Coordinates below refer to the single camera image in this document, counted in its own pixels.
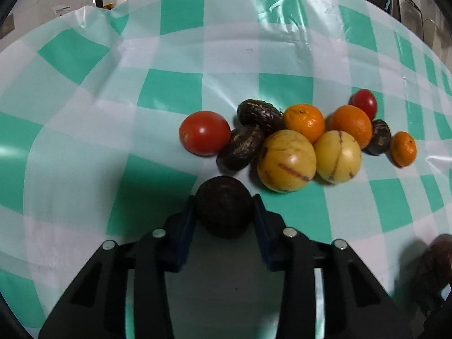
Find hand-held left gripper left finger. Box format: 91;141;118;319
38;194;198;339

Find yellow pepino melon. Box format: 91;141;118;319
314;130;362;184
257;129;317;194

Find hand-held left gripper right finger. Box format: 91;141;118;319
252;194;412;339

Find white box green label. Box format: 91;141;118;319
53;3;80;17

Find large smooth orange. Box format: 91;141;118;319
327;105;373;150

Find small mandarin orange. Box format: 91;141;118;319
390;131;418;168

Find small red tomato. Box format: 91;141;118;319
349;88;378;120

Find metal faucet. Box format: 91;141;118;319
423;18;438;48

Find green white checkered tablecloth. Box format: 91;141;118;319
0;0;452;339

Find dark speckled fruit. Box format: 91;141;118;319
236;99;285;131
364;119;392;156
216;124;266;171

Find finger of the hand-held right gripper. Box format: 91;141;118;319
411;282;447;325

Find large red tomato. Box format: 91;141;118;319
179;110;231;157

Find dark brown round fruit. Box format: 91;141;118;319
195;175;254;240
422;234;452;290

